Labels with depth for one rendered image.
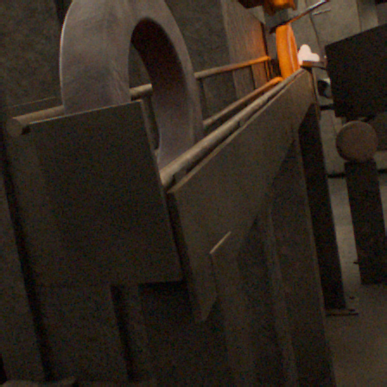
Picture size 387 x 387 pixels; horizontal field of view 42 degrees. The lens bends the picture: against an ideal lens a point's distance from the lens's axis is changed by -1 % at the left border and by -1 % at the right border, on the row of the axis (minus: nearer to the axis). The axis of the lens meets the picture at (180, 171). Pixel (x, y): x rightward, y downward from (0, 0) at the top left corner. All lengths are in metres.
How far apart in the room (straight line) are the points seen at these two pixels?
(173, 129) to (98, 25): 0.15
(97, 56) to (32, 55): 0.88
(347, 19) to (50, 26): 3.27
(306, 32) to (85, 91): 3.95
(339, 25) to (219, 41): 3.21
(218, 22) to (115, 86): 0.71
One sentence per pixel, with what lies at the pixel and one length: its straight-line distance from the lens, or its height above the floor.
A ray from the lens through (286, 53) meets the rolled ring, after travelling 1.36.
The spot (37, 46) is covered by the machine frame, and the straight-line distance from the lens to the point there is 1.17.
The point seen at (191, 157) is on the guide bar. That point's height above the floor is 0.59.
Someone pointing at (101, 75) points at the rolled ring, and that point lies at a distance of 0.30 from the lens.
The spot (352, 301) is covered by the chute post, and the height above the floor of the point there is 0.01.
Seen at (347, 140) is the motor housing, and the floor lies 0.49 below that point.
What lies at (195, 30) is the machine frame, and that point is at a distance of 1.01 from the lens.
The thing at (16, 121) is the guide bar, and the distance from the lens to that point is 0.33.
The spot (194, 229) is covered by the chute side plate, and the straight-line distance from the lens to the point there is 0.31.
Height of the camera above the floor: 0.62
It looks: 5 degrees down
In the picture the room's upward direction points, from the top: 10 degrees counter-clockwise
